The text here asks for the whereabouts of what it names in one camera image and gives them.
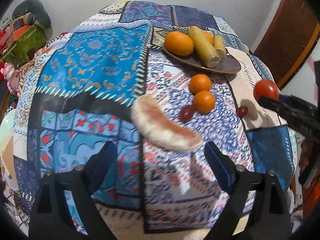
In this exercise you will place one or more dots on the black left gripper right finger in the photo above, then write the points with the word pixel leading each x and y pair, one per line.
pixel 269 217

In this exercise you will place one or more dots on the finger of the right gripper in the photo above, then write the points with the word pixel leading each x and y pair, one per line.
pixel 308 126
pixel 298 105

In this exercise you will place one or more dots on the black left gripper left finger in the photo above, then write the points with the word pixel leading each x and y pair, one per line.
pixel 50 217

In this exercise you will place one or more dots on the red tomato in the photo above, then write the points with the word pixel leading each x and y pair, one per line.
pixel 266 88

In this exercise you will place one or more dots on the red grape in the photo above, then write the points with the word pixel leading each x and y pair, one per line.
pixel 242 111
pixel 186 113

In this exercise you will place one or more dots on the orange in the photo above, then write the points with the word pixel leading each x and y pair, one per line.
pixel 204 101
pixel 209 37
pixel 200 82
pixel 179 44

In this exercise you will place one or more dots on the person's hand holding gripper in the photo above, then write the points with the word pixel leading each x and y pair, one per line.
pixel 306 149

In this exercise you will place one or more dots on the brown wooden door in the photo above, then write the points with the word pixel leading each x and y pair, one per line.
pixel 289 40

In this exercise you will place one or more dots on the purple oval plate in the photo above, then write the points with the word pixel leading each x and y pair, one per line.
pixel 230 65

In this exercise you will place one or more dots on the blue patchwork bedspread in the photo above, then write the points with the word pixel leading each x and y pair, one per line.
pixel 78 95

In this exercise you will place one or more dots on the pink toy figure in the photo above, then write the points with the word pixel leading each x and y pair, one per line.
pixel 12 76

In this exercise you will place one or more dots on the green bag with clutter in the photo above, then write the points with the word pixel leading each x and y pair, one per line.
pixel 21 39

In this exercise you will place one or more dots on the grey plush toy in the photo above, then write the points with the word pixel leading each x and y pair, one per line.
pixel 32 12

